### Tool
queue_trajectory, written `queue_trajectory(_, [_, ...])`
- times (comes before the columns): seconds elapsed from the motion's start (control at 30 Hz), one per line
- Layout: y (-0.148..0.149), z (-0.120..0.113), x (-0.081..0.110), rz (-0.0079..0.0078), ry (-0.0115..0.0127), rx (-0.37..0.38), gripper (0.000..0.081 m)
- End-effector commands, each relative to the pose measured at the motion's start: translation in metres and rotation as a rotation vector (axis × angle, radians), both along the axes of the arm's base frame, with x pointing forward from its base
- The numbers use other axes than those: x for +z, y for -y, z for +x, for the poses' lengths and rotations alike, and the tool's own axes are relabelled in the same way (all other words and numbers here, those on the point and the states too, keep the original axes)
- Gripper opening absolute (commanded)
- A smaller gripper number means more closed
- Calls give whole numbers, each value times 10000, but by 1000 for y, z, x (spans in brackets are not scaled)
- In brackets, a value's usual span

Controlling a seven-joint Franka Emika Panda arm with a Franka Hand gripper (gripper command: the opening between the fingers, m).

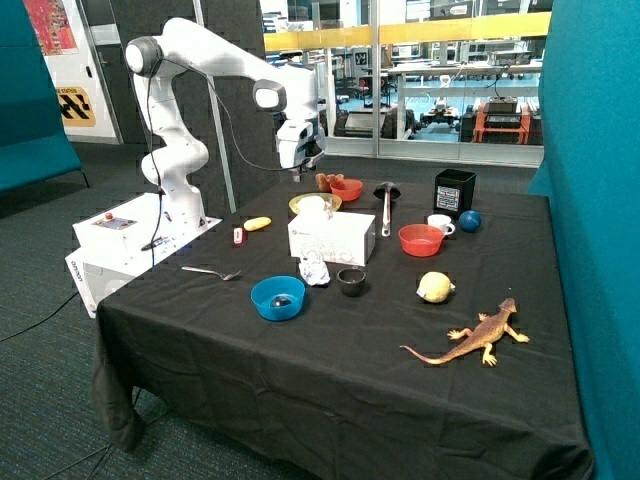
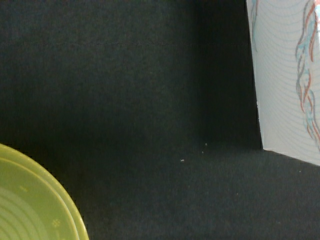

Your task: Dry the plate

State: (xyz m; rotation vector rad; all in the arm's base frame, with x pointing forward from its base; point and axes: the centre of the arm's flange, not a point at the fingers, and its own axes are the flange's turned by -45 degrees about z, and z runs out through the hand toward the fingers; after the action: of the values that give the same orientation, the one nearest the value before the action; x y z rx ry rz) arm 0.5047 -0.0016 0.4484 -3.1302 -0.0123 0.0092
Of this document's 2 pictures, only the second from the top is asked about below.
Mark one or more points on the yellow-green plastic plate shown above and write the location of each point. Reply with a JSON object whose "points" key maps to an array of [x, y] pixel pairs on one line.
{"points": [[33, 204]]}

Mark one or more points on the black tablecloth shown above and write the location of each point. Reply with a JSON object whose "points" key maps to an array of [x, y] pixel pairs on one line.
{"points": [[146, 112]]}

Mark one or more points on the white patterned tissue box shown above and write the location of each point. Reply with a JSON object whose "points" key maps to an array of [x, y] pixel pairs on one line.
{"points": [[285, 46]]}

